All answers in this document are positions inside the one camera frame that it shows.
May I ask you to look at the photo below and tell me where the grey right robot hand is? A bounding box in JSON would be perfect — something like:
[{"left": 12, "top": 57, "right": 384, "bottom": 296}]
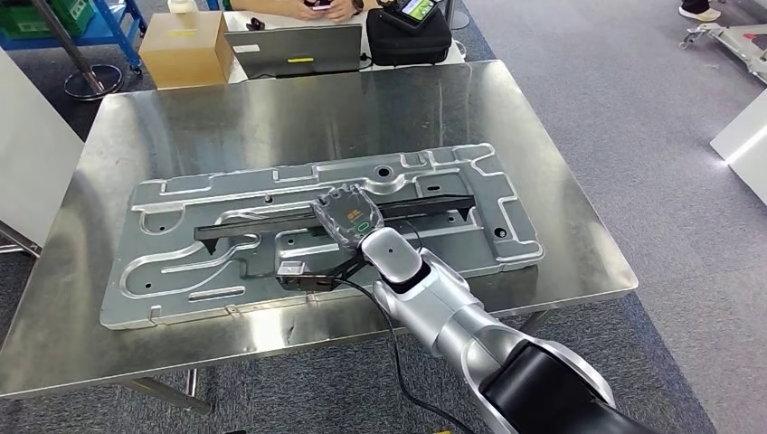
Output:
[{"left": 309, "top": 184, "right": 385, "bottom": 251}]

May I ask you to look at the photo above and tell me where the black plastic plate frame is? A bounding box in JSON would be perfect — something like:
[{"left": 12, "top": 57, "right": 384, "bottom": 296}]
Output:
[{"left": 193, "top": 194, "right": 478, "bottom": 258}]

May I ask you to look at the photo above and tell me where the stainless steel workbench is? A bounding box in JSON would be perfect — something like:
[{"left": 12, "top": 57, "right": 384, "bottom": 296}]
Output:
[{"left": 0, "top": 60, "right": 639, "bottom": 414}]

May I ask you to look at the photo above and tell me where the grey laptop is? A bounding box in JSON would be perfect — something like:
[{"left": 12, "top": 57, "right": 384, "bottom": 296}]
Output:
[{"left": 223, "top": 24, "right": 365, "bottom": 80}]

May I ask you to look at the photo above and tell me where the aluminium fixture plate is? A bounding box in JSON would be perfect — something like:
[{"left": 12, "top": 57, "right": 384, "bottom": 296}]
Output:
[{"left": 99, "top": 142, "right": 545, "bottom": 331}]

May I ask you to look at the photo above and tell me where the black carry case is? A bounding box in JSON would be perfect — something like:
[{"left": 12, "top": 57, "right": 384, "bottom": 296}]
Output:
[{"left": 365, "top": 6, "right": 453, "bottom": 67}]

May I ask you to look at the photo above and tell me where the black device with screen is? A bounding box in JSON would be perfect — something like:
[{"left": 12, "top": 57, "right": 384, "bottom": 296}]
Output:
[{"left": 378, "top": 0, "right": 440, "bottom": 33}]

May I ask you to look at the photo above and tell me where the person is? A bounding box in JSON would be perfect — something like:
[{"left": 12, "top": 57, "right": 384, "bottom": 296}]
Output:
[
  {"left": 222, "top": 0, "right": 384, "bottom": 24},
  {"left": 678, "top": 0, "right": 722, "bottom": 24}
]

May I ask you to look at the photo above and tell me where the brown cardboard box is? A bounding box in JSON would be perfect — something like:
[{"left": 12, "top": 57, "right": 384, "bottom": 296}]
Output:
[{"left": 138, "top": 10, "right": 236, "bottom": 91}]

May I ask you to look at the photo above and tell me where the metal pole with round base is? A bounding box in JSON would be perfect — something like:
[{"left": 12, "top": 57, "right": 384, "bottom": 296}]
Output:
[{"left": 30, "top": 0, "right": 125, "bottom": 102}]

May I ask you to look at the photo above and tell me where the blue metal cart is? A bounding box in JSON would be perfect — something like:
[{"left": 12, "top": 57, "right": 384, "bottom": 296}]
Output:
[{"left": 0, "top": 0, "right": 148, "bottom": 76}]

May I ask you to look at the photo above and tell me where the white panel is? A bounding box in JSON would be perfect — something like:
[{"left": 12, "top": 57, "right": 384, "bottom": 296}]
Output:
[{"left": 0, "top": 51, "right": 85, "bottom": 247}]

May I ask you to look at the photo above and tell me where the green plastic crate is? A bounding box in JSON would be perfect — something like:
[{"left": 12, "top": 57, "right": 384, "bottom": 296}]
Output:
[{"left": 0, "top": 0, "right": 96, "bottom": 40}]

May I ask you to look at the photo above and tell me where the white lit platform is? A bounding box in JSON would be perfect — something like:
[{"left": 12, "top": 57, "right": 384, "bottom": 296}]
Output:
[{"left": 709, "top": 88, "right": 767, "bottom": 207}]

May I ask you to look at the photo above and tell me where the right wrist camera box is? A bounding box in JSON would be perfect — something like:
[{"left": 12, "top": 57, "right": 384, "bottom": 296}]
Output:
[{"left": 275, "top": 248, "right": 366, "bottom": 294}]

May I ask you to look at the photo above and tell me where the black cable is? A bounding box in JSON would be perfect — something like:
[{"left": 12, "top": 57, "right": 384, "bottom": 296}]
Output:
[{"left": 332, "top": 220, "right": 478, "bottom": 434}]

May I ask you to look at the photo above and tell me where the grey metal frame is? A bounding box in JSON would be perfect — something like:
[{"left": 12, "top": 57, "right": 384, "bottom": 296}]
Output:
[{"left": 679, "top": 23, "right": 767, "bottom": 85}]

